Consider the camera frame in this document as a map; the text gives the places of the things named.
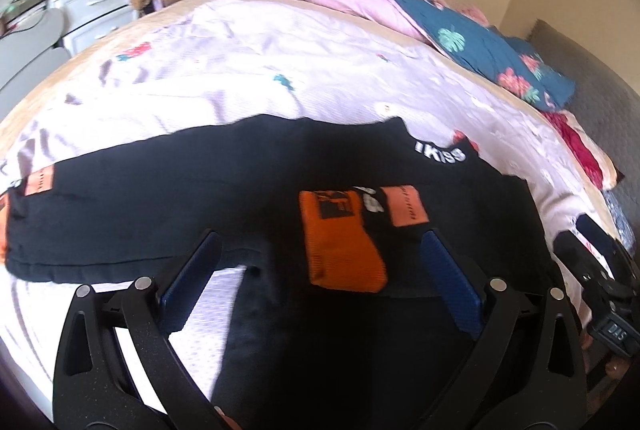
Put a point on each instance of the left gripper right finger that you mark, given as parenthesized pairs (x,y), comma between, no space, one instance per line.
(526,369)

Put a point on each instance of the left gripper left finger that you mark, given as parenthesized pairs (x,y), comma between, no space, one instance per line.
(93,387)

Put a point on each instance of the black garment with orange patches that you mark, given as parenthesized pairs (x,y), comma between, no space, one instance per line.
(337,324)

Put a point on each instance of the right hand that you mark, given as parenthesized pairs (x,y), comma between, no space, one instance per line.
(601,363)

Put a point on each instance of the blue floral pink duvet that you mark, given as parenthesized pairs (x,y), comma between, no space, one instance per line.
(470,43)

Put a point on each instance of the pink strawberry print bedsheet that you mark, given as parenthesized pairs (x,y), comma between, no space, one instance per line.
(210,62)

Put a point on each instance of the red floral pillow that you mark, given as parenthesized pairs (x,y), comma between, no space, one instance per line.
(595,162)

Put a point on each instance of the grey padded headboard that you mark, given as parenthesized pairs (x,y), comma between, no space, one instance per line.
(608,110)

